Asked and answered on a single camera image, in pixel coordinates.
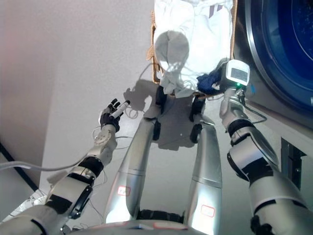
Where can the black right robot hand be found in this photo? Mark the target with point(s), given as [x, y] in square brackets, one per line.
[237, 73]

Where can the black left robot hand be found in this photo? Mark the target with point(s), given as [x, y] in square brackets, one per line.
[111, 117]

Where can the dark blue garment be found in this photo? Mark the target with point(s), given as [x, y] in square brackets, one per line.
[207, 83]

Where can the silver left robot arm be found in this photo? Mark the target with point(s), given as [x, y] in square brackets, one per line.
[73, 181]

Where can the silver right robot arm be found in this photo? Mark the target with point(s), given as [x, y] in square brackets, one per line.
[259, 156]

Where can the dark grey front-load washing machine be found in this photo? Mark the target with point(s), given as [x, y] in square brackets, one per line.
[274, 49]

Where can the woven tan laundry basket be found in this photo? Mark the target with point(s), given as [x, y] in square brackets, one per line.
[154, 61]

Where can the black left robot foot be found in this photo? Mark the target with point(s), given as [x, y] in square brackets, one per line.
[161, 96]

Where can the white garment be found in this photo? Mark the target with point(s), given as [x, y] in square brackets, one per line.
[195, 36]

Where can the silver right robot leg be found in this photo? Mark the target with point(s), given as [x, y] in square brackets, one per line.
[206, 171]

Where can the silver robot torso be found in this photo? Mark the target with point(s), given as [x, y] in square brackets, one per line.
[137, 227]

